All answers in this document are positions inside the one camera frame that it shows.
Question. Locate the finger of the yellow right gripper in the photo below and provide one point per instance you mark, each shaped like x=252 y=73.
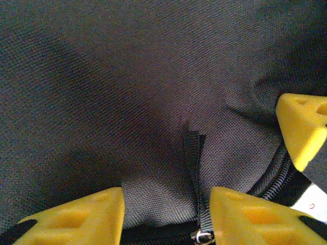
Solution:
x=304 y=127

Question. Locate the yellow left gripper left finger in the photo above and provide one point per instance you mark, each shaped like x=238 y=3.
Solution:
x=76 y=222

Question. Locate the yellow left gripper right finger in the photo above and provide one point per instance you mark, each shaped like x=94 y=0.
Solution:
x=255 y=222

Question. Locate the black fabric backpack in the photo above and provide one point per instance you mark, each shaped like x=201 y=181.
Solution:
x=127 y=76

